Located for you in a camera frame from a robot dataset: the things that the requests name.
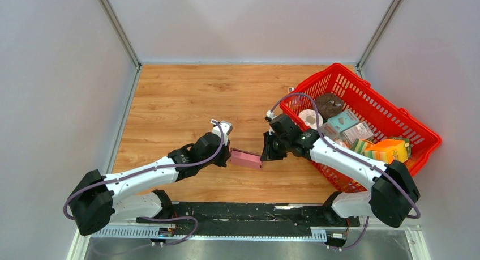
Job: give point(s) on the pink white small box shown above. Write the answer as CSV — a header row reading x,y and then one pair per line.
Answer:
x,y
359,131

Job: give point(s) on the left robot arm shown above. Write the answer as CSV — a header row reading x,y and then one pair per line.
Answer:
x,y
100,199

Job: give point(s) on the grey pink small box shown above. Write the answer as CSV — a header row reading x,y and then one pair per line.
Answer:
x,y
329,131

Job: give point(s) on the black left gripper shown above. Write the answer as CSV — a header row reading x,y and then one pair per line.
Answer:
x,y
226,156

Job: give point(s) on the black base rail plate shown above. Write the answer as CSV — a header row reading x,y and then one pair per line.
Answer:
x,y
259,219

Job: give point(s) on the white tissue roll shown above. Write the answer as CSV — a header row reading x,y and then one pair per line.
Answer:
x,y
311,118

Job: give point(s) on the teal small box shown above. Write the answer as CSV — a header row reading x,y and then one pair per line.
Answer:
x,y
343,121

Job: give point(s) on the green yellow sponge stack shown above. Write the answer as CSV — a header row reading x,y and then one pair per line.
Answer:
x,y
360,145

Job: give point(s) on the red plastic basket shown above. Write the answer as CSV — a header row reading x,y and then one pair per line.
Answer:
x,y
385,119

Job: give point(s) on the orange yellow sponge pack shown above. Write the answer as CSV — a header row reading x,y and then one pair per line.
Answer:
x,y
390,149

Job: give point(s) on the brown round cookie pack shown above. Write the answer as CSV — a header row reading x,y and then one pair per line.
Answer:
x,y
329,105

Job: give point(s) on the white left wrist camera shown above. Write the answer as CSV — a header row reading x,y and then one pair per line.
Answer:
x,y
222,129

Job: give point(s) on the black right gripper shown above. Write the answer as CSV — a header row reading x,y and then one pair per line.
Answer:
x,y
267,154

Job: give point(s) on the pink paper box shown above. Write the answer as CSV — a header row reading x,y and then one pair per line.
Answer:
x,y
245,159

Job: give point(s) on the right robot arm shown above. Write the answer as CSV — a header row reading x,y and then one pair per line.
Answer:
x,y
390,193

